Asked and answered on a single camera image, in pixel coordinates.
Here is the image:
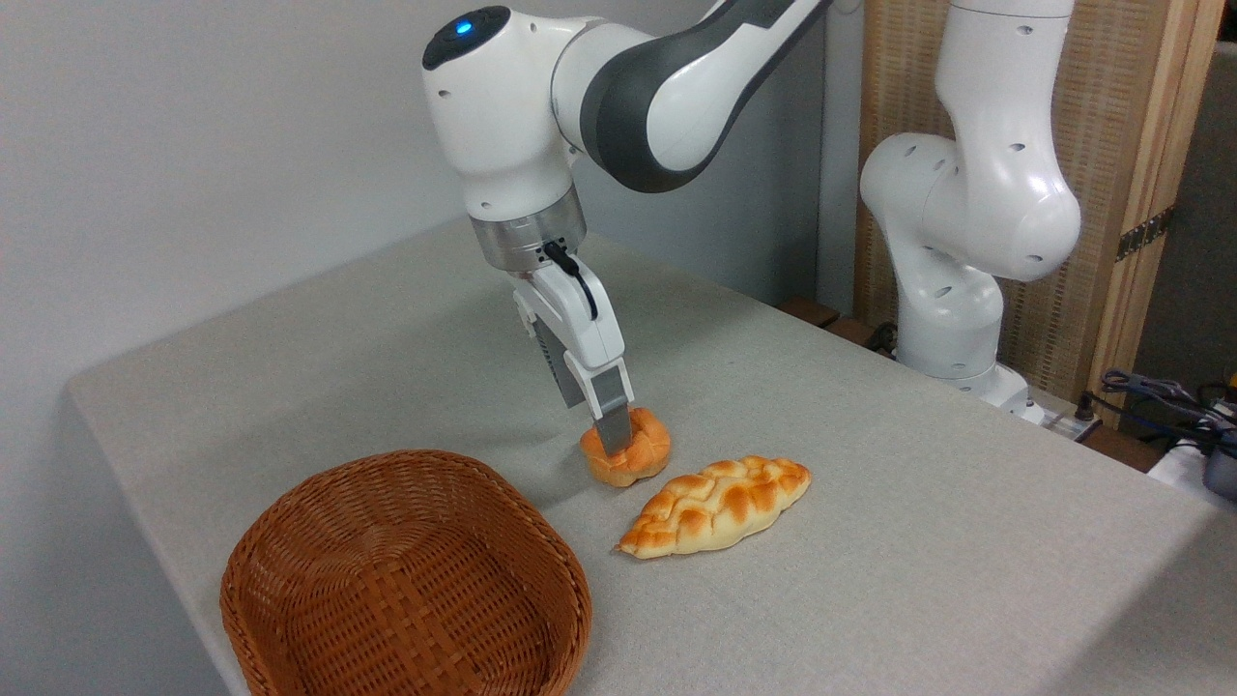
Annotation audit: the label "woven screen with wooden frame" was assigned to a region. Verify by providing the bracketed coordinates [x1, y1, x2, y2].
[855, 0, 1226, 419]

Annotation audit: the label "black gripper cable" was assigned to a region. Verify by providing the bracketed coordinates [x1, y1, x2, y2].
[543, 241, 598, 322]

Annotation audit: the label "long braided bread loaf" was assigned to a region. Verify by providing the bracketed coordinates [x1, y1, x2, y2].
[617, 455, 813, 561]

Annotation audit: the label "white device box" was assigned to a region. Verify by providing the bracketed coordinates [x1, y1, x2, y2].
[1148, 440, 1237, 513]

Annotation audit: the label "bundle of dark cables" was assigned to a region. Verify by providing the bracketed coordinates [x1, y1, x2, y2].
[1100, 367, 1237, 457]

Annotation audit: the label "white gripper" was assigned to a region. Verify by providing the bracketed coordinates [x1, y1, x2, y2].
[510, 261, 636, 455]

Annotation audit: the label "brown woven wicker basket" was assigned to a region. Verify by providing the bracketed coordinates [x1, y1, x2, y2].
[220, 449, 592, 696]

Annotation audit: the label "wooden base boards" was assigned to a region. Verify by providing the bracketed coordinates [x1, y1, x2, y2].
[778, 298, 902, 361]

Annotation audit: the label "black metal screen hinge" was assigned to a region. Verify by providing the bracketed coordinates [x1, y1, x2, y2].
[1116, 206, 1176, 262]

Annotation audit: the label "round orange bread roll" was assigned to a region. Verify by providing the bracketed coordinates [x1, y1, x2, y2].
[580, 407, 672, 488]

